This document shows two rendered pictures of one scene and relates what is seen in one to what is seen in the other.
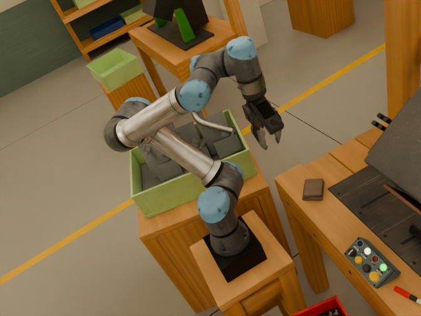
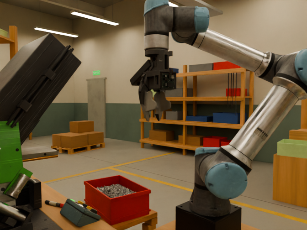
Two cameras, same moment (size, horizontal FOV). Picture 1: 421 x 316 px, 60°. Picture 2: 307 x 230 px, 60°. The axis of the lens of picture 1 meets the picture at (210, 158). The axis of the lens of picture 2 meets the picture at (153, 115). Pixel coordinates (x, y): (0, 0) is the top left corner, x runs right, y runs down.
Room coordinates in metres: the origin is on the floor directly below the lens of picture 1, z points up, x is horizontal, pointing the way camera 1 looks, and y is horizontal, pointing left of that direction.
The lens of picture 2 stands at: (1.59, -0.68, 1.34)
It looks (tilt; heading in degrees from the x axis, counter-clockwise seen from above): 3 degrees down; 145
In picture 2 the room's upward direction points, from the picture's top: straight up
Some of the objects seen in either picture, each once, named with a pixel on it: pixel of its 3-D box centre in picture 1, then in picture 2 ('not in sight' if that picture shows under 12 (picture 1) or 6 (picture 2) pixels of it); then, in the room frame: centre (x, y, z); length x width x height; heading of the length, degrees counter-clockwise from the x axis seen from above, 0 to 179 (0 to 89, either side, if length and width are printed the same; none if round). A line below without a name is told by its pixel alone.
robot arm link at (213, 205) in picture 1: (217, 209); (211, 164); (0.92, 0.05, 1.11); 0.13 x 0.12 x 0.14; 147
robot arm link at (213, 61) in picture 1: (209, 69); (188, 21); (0.96, -0.10, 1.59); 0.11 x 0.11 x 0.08; 57
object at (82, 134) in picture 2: not in sight; (78, 135); (-5.53, 1.85, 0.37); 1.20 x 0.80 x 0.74; 110
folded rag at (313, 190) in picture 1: (312, 189); not in sight; (1.00, -0.33, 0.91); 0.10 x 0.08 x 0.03; 147
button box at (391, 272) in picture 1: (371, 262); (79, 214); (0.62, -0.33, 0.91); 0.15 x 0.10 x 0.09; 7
